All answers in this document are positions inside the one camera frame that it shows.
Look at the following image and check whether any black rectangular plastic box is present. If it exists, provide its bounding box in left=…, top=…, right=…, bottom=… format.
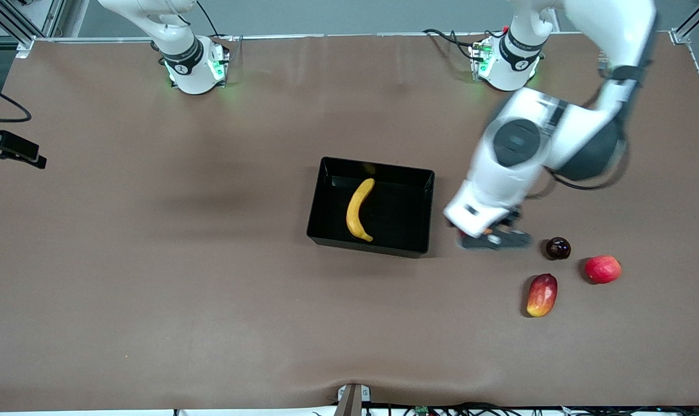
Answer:
left=306, top=156, right=436, bottom=259

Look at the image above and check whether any yellow banana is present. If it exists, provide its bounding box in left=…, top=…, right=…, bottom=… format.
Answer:
left=346, top=178, right=376, bottom=243

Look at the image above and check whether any dark purple plum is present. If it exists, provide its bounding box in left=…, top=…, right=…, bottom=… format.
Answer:
left=545, top=237, right=572, bottom=261

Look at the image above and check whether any red yellow mango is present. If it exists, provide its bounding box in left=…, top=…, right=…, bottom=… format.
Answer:
left=526, top=273, right=559, bottom=318

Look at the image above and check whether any red peach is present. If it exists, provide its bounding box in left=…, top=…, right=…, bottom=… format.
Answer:
left=585, top=255, right=622, bottom=285

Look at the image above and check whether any brown table mat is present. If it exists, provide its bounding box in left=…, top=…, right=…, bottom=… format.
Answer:
left=0, top=32, right=699, bottom=412

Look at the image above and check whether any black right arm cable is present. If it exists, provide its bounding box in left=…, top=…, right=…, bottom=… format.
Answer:
left=0, top=84, right=32, bottom=124

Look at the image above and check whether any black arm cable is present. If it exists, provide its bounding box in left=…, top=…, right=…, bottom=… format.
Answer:
left=543, top=165, right=626, bottom=192
left=0, top=84, right=32, bottom=124

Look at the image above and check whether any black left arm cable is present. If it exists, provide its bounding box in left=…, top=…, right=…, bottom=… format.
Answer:
left=543, top=165, right=626, bottom=192

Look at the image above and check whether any aluminium frame profile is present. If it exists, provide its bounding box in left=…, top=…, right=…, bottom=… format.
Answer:
left=671, top=0, right=699, bottom=44
left=0, top=0, right=66, bottom=58

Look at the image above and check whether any black left base cable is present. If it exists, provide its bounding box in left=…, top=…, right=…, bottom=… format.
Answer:
left=423, top=28, right=483, bottom=61

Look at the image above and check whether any black base cable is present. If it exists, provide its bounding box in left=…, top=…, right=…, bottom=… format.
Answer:
left=196, top=0, right=243, bottom=44
left=423, top=28, right=483, bottom=61

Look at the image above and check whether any black right base cable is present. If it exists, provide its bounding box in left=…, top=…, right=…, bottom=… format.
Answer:
left=196, top=0, right=243, bottom=44

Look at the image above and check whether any grey camera pole clamp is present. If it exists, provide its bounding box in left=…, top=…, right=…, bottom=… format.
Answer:
left=335, top=383, right=371, bottom=416

